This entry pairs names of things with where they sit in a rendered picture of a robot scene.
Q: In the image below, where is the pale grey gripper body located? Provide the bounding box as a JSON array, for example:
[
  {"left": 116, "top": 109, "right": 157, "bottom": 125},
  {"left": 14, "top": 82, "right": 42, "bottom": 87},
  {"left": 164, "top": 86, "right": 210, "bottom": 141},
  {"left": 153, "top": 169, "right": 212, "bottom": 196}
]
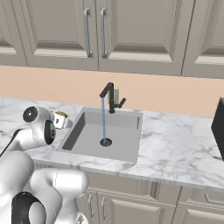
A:
[{"left": 53, "top": 113, "right": 74, "bottom": 130}]

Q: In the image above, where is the olive yellow sponge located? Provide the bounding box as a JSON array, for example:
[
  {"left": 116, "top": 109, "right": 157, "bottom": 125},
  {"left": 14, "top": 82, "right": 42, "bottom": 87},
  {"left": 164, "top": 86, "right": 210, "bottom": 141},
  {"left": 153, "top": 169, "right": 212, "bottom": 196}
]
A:
[{"left": 55, "top": 110, "right": 69, "bottom": 119}]

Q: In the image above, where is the blue water stream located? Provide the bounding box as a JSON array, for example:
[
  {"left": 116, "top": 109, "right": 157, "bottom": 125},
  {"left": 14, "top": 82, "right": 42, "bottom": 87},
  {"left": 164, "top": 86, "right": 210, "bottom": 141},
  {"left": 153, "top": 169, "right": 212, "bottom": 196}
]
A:
[{"left": 101, "top": 97, "right": 107, "bottom": 142}]

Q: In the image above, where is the grey steel sink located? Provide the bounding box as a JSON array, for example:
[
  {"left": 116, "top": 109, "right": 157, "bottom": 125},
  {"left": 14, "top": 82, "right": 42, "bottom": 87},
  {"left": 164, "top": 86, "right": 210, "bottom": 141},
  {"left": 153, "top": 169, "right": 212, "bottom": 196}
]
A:
[{"left": 55, "top": 106, "right": 144, "bottom": 165}]

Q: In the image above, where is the beige panel under sink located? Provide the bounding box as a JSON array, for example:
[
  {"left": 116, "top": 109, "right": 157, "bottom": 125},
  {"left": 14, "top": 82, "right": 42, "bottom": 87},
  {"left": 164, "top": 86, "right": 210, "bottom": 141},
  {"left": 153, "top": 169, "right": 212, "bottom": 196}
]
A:
[{"left": 83, "top": 170, "right": 182, "bottom": 197}]

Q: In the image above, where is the black tap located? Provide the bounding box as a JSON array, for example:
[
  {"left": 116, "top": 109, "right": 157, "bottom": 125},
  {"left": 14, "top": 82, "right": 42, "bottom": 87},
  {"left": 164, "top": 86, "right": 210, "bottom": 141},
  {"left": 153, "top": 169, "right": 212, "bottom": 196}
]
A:
[{"left": 99, "top": 81, "right": 127, "bottom": 115}]

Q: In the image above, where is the beige base cupboard door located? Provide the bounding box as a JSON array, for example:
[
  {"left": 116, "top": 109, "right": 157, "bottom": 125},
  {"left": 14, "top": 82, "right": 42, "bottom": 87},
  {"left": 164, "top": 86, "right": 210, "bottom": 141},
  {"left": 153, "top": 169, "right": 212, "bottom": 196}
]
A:
[
  {"left": 97, "top": 191, "right": 177, "bottom": 224},
  {"left": 171, "top": 202, "right": 224, "bottom": 224},
  {"left": 76, "top": 188, "right": 101, "bottom": 224}
]

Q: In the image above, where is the black appliance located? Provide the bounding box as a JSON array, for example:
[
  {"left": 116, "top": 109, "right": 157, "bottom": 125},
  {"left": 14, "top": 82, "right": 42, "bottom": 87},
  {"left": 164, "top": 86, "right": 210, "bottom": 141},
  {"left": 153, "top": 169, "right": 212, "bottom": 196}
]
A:
[{"left": 210, "top": 97, "right": 224, "bottom": 162}]

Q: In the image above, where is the beige drawer front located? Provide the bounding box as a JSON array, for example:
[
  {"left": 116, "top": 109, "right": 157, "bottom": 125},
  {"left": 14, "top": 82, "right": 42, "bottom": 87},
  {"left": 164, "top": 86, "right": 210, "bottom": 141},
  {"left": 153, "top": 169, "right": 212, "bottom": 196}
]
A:
[{"left": 178, "top": 187, "right": 224, "bottom": 212}]

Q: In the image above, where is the grey wall socket plate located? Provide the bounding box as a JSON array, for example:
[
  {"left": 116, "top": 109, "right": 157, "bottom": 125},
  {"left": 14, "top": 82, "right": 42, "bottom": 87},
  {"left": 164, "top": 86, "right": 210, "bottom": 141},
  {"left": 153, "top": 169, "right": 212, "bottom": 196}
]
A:
[{"left": 113, "top": 88, "right": 120, "bottom": 103}]

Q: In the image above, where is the silver base cupboard handle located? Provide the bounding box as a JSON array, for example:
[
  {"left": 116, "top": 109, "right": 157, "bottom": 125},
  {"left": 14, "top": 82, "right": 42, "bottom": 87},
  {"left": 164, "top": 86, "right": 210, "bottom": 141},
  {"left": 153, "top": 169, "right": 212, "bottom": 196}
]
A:
[
  {"left": 100, "top": 197, "right": 108, "bottom": 221},
  {"left": 87, "top": 194, "right": 95, "bottom": 219}
]

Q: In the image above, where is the beige wall cupboard door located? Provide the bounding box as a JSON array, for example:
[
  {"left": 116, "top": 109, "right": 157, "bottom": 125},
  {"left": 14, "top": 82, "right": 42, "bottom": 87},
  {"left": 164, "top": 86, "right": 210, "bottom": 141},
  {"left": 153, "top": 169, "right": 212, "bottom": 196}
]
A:
[
  {"left": 95, "top": 0, "right": 196, "bottom": 77},
  {"left": 19, "top": 0, "right": 100, "bottom": 72},
  {"left": 0, "top": 0, "right": 28, "bottom": 67},
  {"left": 181, "top": 0, "right": 224, "bottom": 80}
]

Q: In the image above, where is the silver wall cupboard handle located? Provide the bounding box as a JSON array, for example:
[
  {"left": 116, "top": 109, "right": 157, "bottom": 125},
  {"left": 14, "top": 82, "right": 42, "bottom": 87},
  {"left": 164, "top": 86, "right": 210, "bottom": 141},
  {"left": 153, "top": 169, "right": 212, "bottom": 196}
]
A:
[
  {"left": 83, "top": 7, "right": 94, "bottom": 58},
  {"left": 100, "top": 7, "right": 109, "bottom": 59}
]

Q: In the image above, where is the silver drawer handle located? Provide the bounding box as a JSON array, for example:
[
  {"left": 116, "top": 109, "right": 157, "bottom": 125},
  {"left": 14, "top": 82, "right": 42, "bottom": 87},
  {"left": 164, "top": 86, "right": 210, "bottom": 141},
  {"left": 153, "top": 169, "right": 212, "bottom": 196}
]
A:
[{"left": 204, "top": 192, "right": 224, "bottom": 206}]

